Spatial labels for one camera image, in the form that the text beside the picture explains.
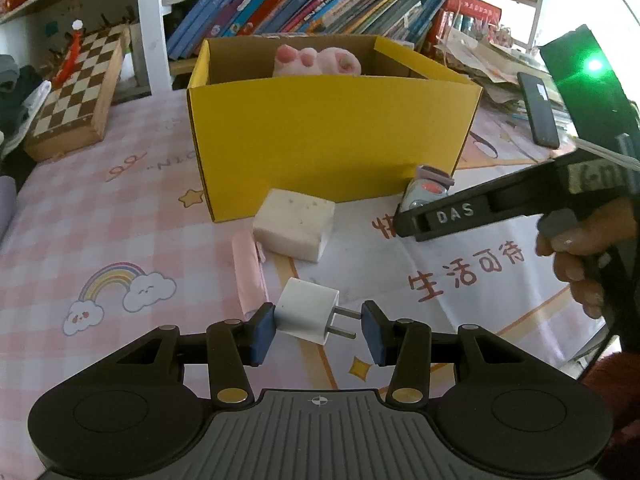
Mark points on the yellow cardboard box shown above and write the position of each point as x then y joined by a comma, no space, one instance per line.
325,150

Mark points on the red toy with white ball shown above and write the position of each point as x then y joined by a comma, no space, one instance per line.
70,55

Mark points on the white charger plug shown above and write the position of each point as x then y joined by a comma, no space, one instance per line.
302,307

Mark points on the white bookshelf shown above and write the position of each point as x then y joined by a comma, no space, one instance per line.
150,20

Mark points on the stack of papers and books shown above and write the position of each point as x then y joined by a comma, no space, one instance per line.
500,60

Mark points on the black smartphone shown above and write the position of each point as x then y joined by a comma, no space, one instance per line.
540,110

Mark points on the pink plush toy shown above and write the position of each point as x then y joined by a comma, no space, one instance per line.
330,62

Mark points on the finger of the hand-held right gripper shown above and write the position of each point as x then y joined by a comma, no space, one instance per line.
505,210

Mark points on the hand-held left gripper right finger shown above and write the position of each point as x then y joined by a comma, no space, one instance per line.
375,332

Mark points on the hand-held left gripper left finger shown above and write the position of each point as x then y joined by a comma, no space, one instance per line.
262,335

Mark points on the pile of clothes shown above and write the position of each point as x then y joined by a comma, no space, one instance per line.
20,90

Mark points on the pink printed tablecloth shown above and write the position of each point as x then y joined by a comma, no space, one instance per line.
100,220

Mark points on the grey toy car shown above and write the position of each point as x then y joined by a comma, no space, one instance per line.
430,187

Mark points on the row of books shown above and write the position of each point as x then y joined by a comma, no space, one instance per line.
280,5

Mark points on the wooden chessboard box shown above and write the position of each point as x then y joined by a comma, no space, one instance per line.
75,105

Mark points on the person's right hand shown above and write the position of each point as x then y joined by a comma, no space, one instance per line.
597,240

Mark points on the thick red book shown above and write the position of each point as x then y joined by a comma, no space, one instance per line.
475,10

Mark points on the person's right forearm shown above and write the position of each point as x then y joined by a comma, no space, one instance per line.
615,390

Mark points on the white rectangular block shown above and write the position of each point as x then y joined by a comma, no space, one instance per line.
292,222

